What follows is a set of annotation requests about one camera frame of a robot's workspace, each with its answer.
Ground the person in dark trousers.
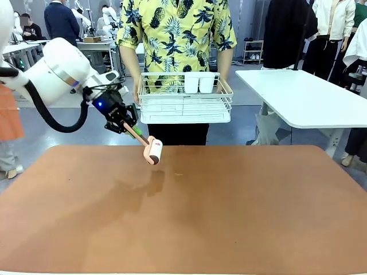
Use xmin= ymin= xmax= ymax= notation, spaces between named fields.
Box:
xmin=340 ymin=128 xmax=367 ymax=173

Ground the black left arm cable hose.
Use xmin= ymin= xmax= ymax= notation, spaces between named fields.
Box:
xmin=0 ymin=67 xmax=89 ymax=134

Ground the mannequin in green top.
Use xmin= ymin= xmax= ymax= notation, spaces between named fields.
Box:
xmin=352 ymin=0 xmax=367 ymax=29

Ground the pink lint roller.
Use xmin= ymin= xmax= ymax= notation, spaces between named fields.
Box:
xmin=122 ymin=120 xmax=163 ymax=166

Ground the white background desk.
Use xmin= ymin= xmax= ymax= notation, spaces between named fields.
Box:
xmin=0 ymin=39 xmax=50 ymax=71

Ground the person in navy jacket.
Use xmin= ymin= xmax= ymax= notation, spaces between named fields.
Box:
xmin=44 ymin=0 xmax=81 ymax=47

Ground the white plastic cutlery holder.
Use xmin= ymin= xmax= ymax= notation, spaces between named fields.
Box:
xmin=184 ymin=72 xmax=216 ymax=94

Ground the person in pineapple shirt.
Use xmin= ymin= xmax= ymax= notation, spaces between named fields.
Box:
xmin=117 ymin=0 xmax=238 ymax=95

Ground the white plastic bag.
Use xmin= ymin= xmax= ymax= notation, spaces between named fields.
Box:
xmin=253 ymin=103 xmax=291 ymax=146

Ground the grey background work table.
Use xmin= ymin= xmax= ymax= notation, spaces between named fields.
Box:
xmin=76 ymin=40 xmax=119 ymax=74

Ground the person in orange jacket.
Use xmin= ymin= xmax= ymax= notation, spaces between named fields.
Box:
xmin=0 ymin=82 xmax=26 ymax=180

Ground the person's right forearm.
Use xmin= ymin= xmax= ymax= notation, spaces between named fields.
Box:
xmin=119 ymin=45 xmax=145 ymax=83

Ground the person's right hand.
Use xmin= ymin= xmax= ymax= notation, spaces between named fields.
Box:
xmin=132 ymin=77 xmax=143 ymax=101

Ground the black garment on stand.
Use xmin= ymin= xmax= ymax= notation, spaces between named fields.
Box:
xmin=263 ymin=0 xmax=314 ymax=70

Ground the seated person in black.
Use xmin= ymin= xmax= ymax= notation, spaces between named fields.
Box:
xmin=21 ymin=13 xmax=44 ymax=41

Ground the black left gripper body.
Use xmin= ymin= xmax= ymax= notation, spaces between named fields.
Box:
xmin=91 ymin=91 xmax=127 ymax=121

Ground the large white table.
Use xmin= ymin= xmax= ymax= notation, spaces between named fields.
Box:
xmin=235 ymin=69 xmax=367 ymax=159

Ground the person's left forearm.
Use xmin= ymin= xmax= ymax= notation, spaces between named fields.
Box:
xmin=217 ymin=47 xmax=234 ymax=84

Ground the mannequin in white jacket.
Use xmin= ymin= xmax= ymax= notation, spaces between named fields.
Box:
xmin=302 ymin=0 xmax=357 ymax=81

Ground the white cloth on mannequin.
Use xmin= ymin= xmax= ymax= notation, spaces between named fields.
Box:
xmin=342 ymin=27 xmax=367 ymax=69

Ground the white wire dish rack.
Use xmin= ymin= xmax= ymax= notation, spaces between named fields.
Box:
xmin=138 ymin=72 xmax=233 ymax=124

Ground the white shoe rack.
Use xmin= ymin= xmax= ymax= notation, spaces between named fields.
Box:
xmin=242 ymin=40 xmax=264 ymax=65

